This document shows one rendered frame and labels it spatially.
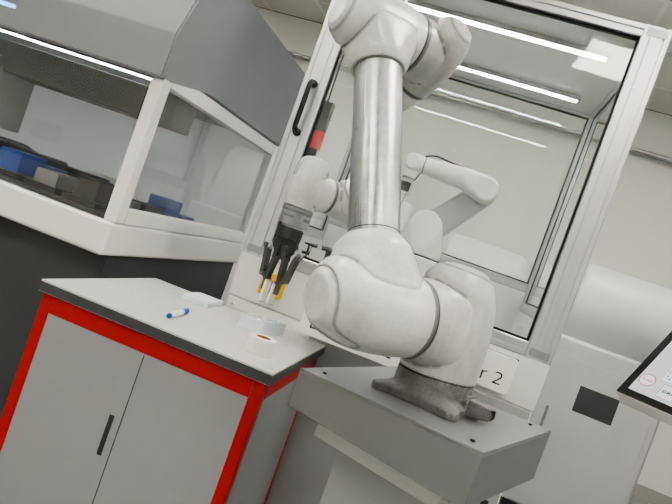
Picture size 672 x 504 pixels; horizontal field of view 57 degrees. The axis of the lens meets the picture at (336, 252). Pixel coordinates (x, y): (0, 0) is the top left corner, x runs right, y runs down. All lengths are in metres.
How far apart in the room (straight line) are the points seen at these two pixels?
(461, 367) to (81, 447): 0.93
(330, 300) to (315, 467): 1.12
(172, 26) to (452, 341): 1.30
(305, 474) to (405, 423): 1.03
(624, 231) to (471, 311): 4.13
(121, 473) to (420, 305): 0.86
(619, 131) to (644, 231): 3.28
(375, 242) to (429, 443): 0.35
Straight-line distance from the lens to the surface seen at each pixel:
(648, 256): 5.28
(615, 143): 2.04
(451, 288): 1.18
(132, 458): 1.61
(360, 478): 1.25
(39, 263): 2.19
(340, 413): 1.17
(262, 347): 1.53
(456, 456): 1.07
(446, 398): 1.20
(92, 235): 2.01
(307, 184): 1.76
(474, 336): 1.19
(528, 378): 1.98
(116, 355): 1.58
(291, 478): 2.11
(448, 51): 1.43
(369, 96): 1.26
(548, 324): 1.97
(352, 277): 1.04
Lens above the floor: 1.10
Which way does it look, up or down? 2 degrees down
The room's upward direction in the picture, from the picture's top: 20 degrees clockwise
